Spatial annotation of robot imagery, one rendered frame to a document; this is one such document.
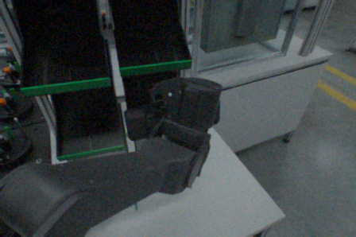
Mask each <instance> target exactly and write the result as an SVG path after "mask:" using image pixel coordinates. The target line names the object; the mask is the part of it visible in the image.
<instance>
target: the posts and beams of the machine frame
mask: <svg viewBox="0 0 356 237"><path fill-rule="evenodd" d="M329 4H330V0H318V4H317V6H316V8H315V12H314V14H313V15H312V19H311V21H310V25H309V26H308V31H307V32H306V35H305V36H304V40H303V42H302V46H301V47H300V51H299V55H301V56H308V54H309V52H310V50H311V49H312V45H313V43H314V41H315V38H316V35H317V33H318V31H319V27H320V25H321V23H322V20H323V18H324V16H325V13H326V12H327V7H328V6H329Z"/></svg>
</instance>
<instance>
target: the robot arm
mask: <svg viewBox="0 0 356 237"><path fill-rule="evenodd" d="M152 85H153V88H152V89H149V100H150V102H151V104H147V105H142V107H137V108H133V109H129V110H125V111H124V117H125V121H126V129H127V133H128V139H129V140H130V141H137V140H140V139H143V138H147V140H146V141H144V142H143V143H142V146H141V149H140V150H138V151H134V152H130V153H119V154H115V155H108V156H104V157H93V158H89V159H85V160H78V161H71V162H63V163H59V164H55V165H51V164H47V163H36V162H30V163H28V164H26V165H20V166H19V167H17V168H16V169H14V170H13V171H12V172H10V173H8V174H7V175H6V176H5V177H3V178H2V179H1V180H0V235H3V234H4V233H6V232H8V231H10V230H13V229H14V230H15V231H16V232H18V233H19V234H20V235H21V236H23V237H85V235H86V234H87V232H88V231H89V230H90V229H91V228H92V227H94V226H96V225H97V224H100V223H101V222H103V221H104V220H108V219H109V218H110V217H112V216H114V215H116V214H118V213H119V212H121V211H123V210H126V209H127V208H129V207H130V206H132V205H134V204H136V203H138V202H140V200H144V199H145V198H147V197H148V196H152V194H154V193H165V194H169V195H171V196H173V195H176V194H177V193H181V192H183V191H184V190H185V189H186V188H190V187H191V186H192V184H193V183H194V180H195V179H196V177H200V174H201V169H202V167H203V164H204V163H205V162H206V160H207V157H208V153H209V151H210V148H211V144H210V140H211V134H209V133H208V129H211V128H212V127H213V125H215V124H218V122H219V120H220V95H221V93H222V90H223V86H222V85H221V84H218V83H216V82H215V81H211V80H208V79H201V78H197V77H187V78H184V77H178V78H174V79H168V80H163V81H160V82H159V83H156V84H152ZM157 109H158V117H157ZM163 134H164V135H165V137H167V139H168V141H167V140H166V139H163V138H161V137H162V136H163Z"/></svg>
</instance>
